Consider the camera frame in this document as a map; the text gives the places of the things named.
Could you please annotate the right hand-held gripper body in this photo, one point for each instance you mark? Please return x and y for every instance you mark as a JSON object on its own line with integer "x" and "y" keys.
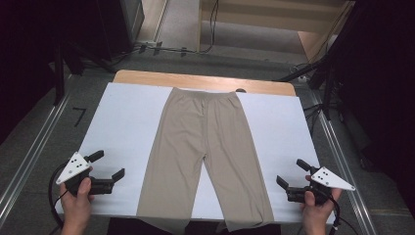
{"x": 329, "y": 178}

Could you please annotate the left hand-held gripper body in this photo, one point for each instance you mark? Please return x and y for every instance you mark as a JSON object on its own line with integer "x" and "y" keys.
{"x": 73, "y": 168}

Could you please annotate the beige pants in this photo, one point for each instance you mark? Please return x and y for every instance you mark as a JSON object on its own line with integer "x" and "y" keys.
{"x": 195, "y": 137}

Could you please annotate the person's right hand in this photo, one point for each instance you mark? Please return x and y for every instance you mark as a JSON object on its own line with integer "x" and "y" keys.
{"x": 316, "y": 217}

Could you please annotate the person's left hand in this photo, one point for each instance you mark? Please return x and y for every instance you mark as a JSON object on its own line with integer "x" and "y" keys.
{"x": 77, "y": 209}

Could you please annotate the white table mat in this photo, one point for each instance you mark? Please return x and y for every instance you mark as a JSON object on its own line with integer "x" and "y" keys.
{"x": 124, "y": 117}

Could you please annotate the person's dark clothing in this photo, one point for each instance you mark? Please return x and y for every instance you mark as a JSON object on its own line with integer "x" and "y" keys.
{"x": 124, "y": 228}

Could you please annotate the black metal stand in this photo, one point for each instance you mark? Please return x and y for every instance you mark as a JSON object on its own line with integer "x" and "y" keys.
{"x": 327, "y": 84}
{"x": 59, "y": 75}

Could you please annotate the white power strip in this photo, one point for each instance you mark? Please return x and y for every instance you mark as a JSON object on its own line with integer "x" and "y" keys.
{"x": 149, "y": 44}

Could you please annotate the dark cabinet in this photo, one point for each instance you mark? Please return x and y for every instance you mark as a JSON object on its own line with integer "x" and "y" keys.
{"x": 120, "y": 26}

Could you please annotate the wooden shelf unit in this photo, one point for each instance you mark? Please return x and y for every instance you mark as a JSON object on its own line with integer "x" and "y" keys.
{"x": 270, "y": 14}

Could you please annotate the metal floor rail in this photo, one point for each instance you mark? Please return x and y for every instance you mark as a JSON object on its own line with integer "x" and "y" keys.
{"x": 32, "y": 153}
{"x": 346, "y": 169}

